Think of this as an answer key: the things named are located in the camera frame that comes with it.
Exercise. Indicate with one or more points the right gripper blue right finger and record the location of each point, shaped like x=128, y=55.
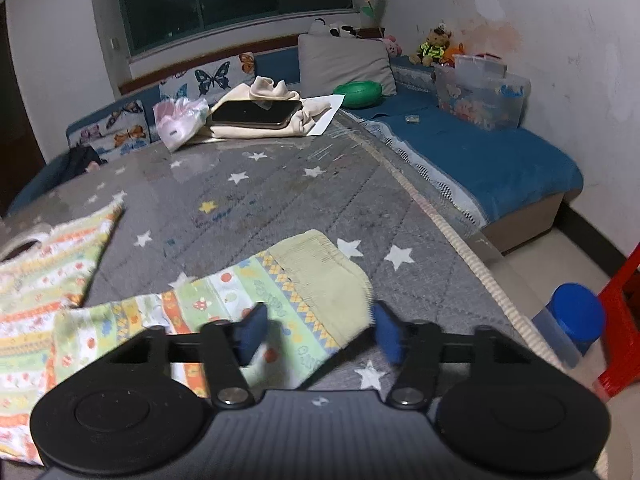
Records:
x=414, y=349

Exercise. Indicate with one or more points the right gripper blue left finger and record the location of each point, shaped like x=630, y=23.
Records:
x=225, y=348

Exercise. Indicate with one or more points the colourful patterned children's shirt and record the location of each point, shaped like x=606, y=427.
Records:
x=318, y=301

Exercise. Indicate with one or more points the grey star tablecloth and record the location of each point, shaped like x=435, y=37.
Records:
x=142, y=411

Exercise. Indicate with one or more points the blue lidded plastic jar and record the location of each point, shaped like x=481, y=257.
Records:
x=571, y=322

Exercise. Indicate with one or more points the blue sofa bench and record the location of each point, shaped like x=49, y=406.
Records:
x=508, y=182

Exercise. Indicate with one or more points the red plastic stool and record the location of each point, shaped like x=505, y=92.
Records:
x=620, y=337

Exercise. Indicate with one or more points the pink white plastic bag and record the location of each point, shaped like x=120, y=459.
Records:
x=177, y=121

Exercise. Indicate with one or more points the black smartphone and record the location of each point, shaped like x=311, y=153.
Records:
x=269, y=114

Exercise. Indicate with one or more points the dark backpack on sofa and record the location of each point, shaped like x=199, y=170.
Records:
x=74, y=163

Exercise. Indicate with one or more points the left butterfly cushion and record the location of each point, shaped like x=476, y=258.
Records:
x=118, y=133

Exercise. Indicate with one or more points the butterfly cushion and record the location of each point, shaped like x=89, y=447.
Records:
x=118, y=133
x=210, y=81

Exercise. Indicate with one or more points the green round object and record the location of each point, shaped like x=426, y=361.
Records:
x=359, y=94

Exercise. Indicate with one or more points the clear plastic storage box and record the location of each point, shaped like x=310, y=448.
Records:
x=481, y=91

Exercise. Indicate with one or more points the right butterfly cushion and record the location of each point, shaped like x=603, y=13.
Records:
x=210, y=81

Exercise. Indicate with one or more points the teddy bear in yellow vest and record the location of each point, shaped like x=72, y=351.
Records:
x=433, y=48

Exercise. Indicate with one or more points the grey pillow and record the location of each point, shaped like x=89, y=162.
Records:
x=327, y=62

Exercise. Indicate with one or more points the pink plush toy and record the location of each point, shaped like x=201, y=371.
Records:
x=392, y=47

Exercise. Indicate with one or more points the panda plush toy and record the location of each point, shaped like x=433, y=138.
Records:
x=320, y=27

